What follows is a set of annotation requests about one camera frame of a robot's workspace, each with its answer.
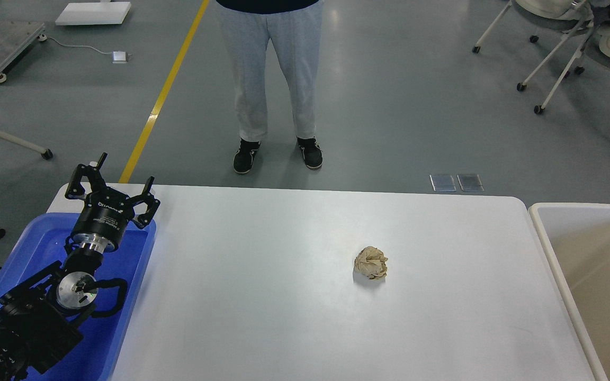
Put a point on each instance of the white flat board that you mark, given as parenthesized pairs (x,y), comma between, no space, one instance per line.
(93,13)

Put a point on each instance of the left black shoe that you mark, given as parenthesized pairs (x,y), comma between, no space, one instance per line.
(244,157)

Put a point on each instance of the right black shoe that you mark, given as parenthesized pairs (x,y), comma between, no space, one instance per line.
(311,152)

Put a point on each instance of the crumpled brown paper ball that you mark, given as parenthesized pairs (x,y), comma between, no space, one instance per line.
(371,262)

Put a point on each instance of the right metal floor plate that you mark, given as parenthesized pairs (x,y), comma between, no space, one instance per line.
(470,183)

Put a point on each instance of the beige plastic bin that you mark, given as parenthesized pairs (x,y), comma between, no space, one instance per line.
(576,241)

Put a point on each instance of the metal floor plate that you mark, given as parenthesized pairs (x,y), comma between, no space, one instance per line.
(443,183)
(470,183)

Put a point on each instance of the white power adapter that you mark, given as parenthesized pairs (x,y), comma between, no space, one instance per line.
(120,57)

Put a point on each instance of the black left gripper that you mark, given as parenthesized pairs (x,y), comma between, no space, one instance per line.
(101,218)

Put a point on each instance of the black shoe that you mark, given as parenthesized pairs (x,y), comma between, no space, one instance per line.
(244,157)
(311,152)

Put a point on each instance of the left metal floor plate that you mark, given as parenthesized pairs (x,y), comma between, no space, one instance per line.
(443,183)

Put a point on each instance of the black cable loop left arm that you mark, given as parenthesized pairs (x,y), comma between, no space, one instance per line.
(111,296)

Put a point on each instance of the white office chair far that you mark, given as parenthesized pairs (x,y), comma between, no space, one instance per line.
(571,18)

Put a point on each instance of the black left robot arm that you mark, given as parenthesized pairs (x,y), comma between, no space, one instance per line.
(41,316)

